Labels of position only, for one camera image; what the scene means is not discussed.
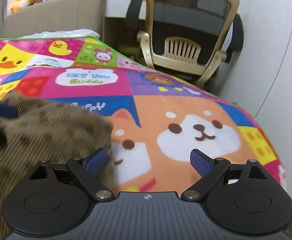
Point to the beige mesh office chair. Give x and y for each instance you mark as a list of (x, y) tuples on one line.
[(188, 39)]

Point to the olive polka dot corduroy garment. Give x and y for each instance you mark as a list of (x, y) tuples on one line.
[(48, 130)]

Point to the yellow duck plush toy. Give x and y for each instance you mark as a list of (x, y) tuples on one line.
[(21, 4)]

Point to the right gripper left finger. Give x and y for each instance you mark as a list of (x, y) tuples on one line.
[(95, 162)]

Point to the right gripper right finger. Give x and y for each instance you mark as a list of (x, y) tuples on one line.
[(202, 163)]

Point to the beige upholstered headboard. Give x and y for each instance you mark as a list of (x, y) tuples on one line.
[(55, 15)]

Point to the white desk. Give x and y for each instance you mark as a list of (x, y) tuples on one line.
[(116, 8)]

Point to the colourful cartoon play mat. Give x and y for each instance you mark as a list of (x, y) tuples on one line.
[(157, 119)]

